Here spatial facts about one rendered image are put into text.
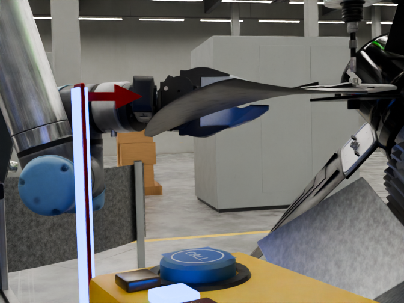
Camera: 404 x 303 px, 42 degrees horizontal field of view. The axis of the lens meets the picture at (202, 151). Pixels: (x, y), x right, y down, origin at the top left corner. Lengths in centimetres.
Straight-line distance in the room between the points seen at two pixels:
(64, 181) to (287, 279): 43
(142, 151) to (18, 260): 643
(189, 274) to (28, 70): 48
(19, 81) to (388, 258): 48
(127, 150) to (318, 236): 811
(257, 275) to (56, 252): 223
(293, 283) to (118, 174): 243
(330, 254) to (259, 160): 632
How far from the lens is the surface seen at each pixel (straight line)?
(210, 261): 27
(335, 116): 732
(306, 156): 717
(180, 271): 27
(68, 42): 494
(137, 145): 871
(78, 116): 50
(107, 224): 265
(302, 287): 27
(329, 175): 77
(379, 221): 64
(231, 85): 48
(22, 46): 70
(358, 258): 62
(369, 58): 74
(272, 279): 28
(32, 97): 69
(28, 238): 242
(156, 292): 24
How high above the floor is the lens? 115
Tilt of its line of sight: 3 degrees down
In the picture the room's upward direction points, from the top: 2 degrees counter-clockwise
